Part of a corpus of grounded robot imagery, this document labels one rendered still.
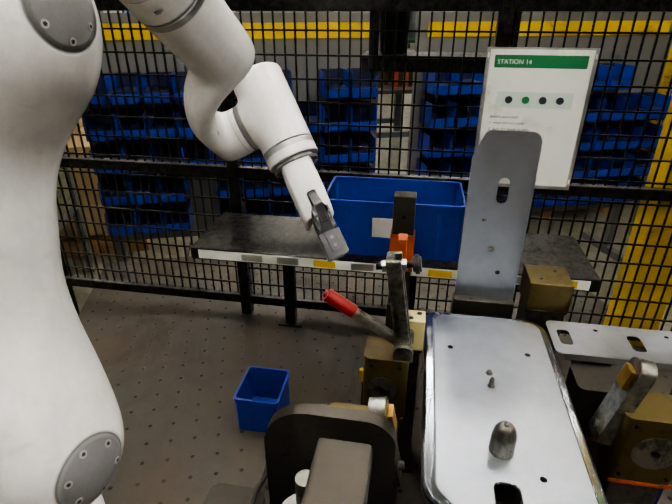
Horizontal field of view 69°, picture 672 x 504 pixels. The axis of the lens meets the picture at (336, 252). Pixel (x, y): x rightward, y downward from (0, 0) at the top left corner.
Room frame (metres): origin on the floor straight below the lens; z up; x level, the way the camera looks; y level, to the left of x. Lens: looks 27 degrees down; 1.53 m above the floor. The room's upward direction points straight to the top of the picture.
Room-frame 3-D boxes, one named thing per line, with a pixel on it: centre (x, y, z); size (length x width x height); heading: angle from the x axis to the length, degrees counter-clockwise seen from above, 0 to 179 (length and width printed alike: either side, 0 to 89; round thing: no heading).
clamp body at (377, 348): (0.62, -0.07, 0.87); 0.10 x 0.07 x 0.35; 80
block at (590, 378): (0.63, -0.46, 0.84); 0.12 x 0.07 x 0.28; 80
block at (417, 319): (0.69, -0.13, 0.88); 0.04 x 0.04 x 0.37; 80
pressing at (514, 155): (0.85, -0.30, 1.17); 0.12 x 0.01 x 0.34; 80
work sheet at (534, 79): (1.12, -0.44, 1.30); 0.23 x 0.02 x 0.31; 80
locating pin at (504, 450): (0.46, -0.22, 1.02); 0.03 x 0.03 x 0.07
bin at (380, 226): (1.05, -0.13, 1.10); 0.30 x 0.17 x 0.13; 81
